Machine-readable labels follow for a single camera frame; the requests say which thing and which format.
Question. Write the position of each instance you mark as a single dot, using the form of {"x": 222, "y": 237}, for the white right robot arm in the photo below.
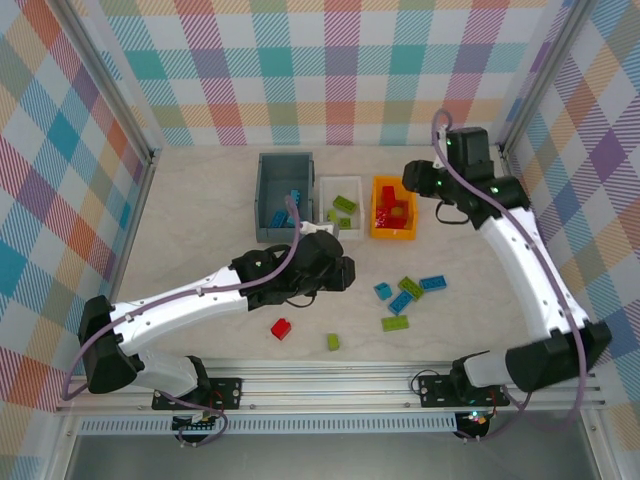
{"x": 525, "y": 262}

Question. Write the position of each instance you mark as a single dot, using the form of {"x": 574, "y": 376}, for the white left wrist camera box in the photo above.
{"x": 320, "y": 229}

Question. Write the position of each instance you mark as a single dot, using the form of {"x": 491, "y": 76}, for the white plastic bin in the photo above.
{"x": 345, "y": 184}

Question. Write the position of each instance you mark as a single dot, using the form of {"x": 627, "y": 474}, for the small green lego brick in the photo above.
{"x": 333, "y": 342}
{"x": 345, "y": 223}

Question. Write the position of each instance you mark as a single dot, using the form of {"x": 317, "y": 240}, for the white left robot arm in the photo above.
{"x": 175, "y": 305}

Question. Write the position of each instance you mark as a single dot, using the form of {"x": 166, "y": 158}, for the grey plastic bin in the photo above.
{"x": 280, "y": 180}

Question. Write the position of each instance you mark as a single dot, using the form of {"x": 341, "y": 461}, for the yellow plastic bin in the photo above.
{"x": 395, "y": 234}

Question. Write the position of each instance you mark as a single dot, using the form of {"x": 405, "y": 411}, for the aluminium frame post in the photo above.
{"x": 107, "y": 80}
{"x": 537, "y": 75}

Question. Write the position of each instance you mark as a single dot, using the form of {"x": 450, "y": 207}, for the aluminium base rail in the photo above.
{"x": 325, "y": 385}

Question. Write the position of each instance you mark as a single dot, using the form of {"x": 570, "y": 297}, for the small circuit board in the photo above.
{"x": 197, "y": 424}
{"x": 475, "y": 419}

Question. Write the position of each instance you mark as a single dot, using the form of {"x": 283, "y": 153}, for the small blue lego brick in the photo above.
{"x": 382, "y": 291}

